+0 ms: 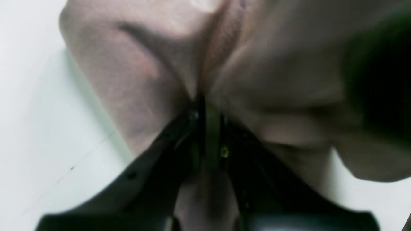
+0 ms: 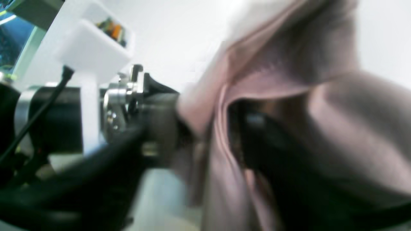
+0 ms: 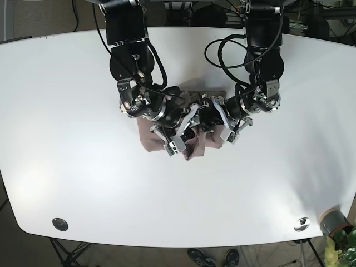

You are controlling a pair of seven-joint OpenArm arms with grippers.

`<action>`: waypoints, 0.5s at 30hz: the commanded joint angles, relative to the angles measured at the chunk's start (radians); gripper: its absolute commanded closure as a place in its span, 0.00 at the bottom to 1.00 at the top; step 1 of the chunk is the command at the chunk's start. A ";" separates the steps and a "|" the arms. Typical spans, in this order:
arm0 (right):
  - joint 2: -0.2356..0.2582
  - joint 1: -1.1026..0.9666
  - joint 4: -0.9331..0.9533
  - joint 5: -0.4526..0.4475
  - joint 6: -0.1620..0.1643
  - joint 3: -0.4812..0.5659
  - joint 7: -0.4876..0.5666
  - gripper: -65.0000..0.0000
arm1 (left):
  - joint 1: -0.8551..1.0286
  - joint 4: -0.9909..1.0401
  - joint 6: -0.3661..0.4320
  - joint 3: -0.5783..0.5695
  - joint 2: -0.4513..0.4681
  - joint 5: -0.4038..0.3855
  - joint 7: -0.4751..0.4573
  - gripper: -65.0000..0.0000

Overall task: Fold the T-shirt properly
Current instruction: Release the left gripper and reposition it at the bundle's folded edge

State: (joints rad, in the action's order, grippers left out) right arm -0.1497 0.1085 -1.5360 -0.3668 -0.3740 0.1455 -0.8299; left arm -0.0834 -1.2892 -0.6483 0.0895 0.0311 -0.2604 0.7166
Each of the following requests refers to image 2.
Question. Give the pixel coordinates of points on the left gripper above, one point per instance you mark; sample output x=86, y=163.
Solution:
x=72, y=96

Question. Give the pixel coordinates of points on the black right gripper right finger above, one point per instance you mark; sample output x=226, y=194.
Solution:
x=304, y=199

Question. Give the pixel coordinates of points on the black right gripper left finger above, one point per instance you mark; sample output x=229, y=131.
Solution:
x=96, y=193

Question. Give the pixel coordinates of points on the dusty pink T-shirt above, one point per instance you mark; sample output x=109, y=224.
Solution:
x=297, y=63

